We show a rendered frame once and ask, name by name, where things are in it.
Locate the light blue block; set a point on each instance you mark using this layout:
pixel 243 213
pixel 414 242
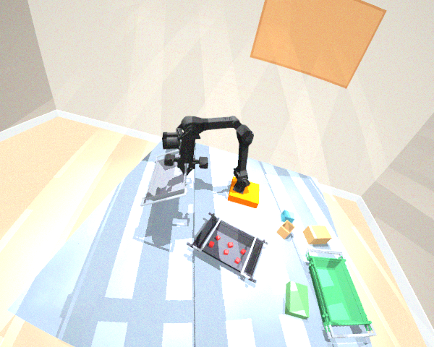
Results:
pixel 287 215

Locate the small green block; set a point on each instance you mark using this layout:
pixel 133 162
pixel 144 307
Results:
pixel 297 302

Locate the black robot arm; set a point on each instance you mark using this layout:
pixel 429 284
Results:
pixel 193 126

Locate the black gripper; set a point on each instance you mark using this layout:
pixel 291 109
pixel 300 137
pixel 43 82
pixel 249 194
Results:
pixel 187 156

